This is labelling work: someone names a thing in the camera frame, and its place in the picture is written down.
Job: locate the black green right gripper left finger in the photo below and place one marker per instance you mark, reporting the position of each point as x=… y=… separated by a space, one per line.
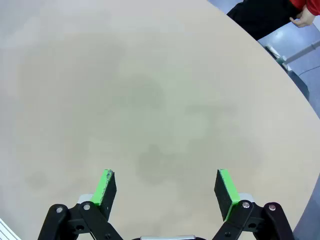
x=101 y=195

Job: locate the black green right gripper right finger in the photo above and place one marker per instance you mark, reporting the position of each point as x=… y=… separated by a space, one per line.
x=228 y=195

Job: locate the red-sleeved left forearm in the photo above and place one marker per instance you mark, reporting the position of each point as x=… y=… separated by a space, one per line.
x=313 y=6

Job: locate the person's left hand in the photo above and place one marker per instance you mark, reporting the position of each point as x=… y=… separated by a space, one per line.
x=305 y=19

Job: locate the black trousers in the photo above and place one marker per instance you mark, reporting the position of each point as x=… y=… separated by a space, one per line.
x=262 y=15

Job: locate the white aluminium profile frame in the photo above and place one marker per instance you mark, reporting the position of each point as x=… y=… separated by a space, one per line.
x=6 y=231

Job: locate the grey metal table frame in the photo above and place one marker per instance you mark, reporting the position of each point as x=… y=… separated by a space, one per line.
x=300 y=53

